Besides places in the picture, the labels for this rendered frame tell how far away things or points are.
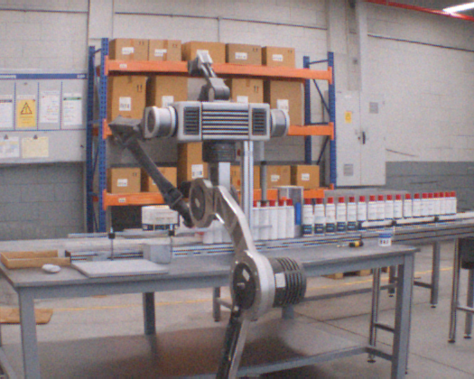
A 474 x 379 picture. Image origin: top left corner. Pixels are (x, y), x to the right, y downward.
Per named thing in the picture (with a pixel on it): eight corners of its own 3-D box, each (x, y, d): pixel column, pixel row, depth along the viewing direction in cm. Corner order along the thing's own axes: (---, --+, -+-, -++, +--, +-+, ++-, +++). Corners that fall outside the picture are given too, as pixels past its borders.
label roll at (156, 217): (138, 232, 401) (138, 206, 400) (171, 230, 408) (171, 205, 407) (147, 235, 382) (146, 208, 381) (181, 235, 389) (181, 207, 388)
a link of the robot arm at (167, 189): (116, 140, 321) (132, 124, 325) (112, 139, 326) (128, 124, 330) (170, 207, 338) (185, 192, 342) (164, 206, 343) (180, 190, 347)
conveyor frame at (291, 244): (349, 240, 399) (350, 231, 399) (361, 242, 390) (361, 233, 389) (65, 259, 323) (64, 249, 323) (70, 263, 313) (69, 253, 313)
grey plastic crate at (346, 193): (377, 214, 594) (377, 188, 593) (407, 217, 560) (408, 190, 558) (322, 217, 565) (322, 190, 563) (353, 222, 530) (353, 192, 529)
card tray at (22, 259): (58, 257, 329) (57, 249, 328) (69, 265, 306) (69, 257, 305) (0, 260, 315) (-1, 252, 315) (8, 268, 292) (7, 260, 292)
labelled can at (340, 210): (341, 233, 393) (342, 196, 391) (347, 234, 388) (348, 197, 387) (334, 233, 390) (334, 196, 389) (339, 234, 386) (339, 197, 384)
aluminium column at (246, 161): (248, 254, 349) (247, 116, 345) (253, 255, 345) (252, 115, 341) (240, 255, 347) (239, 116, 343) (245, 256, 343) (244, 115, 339)
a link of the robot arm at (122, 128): (101, 124, 323) (116, 111, 326) (117, 146, 328) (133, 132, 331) (136, 129, 284) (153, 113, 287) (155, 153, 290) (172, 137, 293)
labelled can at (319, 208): (320, 235, 386) (320, 197, 385) (325, 235, 381) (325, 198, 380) (311, 235, 383) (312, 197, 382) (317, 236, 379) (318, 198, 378)
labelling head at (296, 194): (292, 233, 393) (292, 186, 391) (305, 235, 381) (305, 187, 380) (270, 235, 386) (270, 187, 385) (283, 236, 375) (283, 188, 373)
